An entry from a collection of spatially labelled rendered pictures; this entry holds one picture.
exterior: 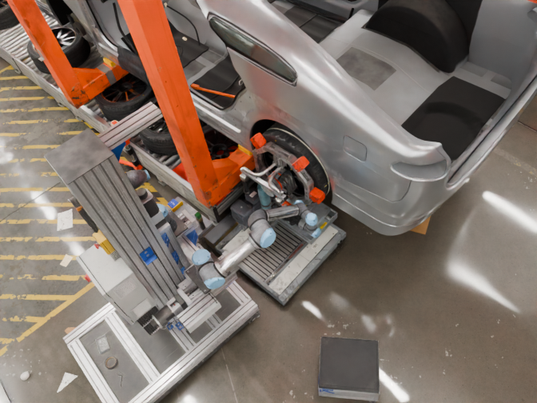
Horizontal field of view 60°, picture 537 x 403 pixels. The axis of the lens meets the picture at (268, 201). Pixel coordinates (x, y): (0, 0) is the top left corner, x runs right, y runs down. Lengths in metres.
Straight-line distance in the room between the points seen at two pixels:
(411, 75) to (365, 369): 2.28
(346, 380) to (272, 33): 2.26
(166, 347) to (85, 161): 1.84
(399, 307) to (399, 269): 0.34
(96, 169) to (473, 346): 2.91
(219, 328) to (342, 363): 0.95
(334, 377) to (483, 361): 1.15
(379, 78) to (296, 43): 1.19
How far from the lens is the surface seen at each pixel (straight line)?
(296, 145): 3.25
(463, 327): 3.96
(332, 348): 3.41
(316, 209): 4.05
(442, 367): 3.82
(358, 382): 3.35
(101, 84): 5.13
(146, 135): 4.55
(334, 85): 2.77
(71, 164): 2.34
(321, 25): 4.88
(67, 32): 6.40
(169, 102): 2.97
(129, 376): 3.76
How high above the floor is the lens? 3.59
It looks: 54 degrees down
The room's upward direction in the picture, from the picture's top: 10 degrees counter-clockwise
